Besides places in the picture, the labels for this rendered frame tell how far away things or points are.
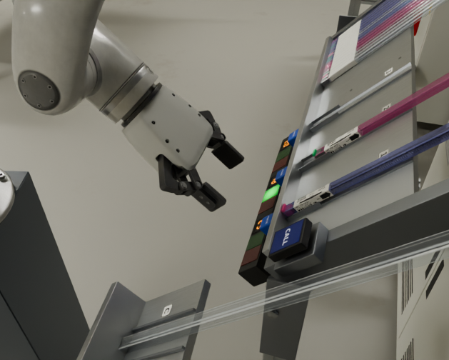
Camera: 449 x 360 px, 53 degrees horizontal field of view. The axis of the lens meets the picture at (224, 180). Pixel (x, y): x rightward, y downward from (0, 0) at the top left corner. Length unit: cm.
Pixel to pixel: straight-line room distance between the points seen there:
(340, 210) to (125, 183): 131
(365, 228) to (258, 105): 174
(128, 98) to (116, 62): 4
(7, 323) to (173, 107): 45
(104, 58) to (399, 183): 36
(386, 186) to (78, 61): 36
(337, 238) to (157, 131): 25
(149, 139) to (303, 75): 196
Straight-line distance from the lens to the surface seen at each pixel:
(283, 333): 61
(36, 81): 51
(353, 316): 144
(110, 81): 56
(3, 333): 87
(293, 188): 68
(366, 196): 56
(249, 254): 68
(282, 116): 213
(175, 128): 58
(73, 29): 48
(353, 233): 51
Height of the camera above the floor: 119
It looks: 42 degrees down
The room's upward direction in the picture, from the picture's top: straight up
